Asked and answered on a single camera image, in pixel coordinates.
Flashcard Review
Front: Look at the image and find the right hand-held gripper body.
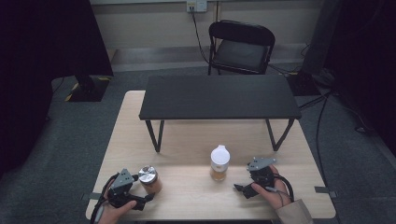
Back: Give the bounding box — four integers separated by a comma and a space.
247, 156, 277, 195

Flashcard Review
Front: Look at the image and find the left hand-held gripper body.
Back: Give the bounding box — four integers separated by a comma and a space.
106, 168, 147, 211

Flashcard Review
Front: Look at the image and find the silver-lidded red spice jar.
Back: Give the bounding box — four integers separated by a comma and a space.
137, 165, 163, 195

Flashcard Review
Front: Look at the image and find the white-lidded orange spice jar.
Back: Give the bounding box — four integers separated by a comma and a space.
209, 144, 232, 182

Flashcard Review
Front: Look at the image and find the black metal shelf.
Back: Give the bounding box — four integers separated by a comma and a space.
138, 74, 303, 154

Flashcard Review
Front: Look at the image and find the person's right hand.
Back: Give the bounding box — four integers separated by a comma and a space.
250, 164, 292, 210

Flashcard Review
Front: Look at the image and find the person's left hand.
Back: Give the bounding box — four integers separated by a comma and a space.
98, 178, 138, 224

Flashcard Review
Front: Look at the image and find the grey tape strip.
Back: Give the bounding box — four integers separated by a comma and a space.
314, 185, 338, 199
81, 191, 104, 202

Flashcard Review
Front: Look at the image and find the black stand base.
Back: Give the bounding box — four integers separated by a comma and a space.
64, 74, 113, 103

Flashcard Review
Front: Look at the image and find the black folding chair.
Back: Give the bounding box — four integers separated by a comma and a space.
207, 20, 276, 77

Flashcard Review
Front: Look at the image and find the grey stand with black base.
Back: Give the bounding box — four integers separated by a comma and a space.
286, 0, 336, 97

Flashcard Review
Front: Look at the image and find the dark curtain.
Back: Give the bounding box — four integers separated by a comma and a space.
323, 0, 396, 157
0, 0, 115, 180

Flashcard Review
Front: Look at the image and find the right hand-held gripper cable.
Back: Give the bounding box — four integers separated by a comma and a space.
273, 173, 295, 203

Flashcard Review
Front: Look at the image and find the hand-held gripper cable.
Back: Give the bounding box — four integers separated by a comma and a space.
273, 173, 295, 203
90, 173, 120, 224

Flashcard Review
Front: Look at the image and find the left hand-held gripper cable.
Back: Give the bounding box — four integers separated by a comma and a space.
90, 173, 120, 224

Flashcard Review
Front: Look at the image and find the black floor cable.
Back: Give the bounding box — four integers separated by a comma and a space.
298, 89, 334, 188

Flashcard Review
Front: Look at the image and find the black wall socket cable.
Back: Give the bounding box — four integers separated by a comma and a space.
190, 6, 211, 65

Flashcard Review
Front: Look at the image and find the white wall socket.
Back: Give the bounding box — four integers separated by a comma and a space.
186, 0, 208, 14

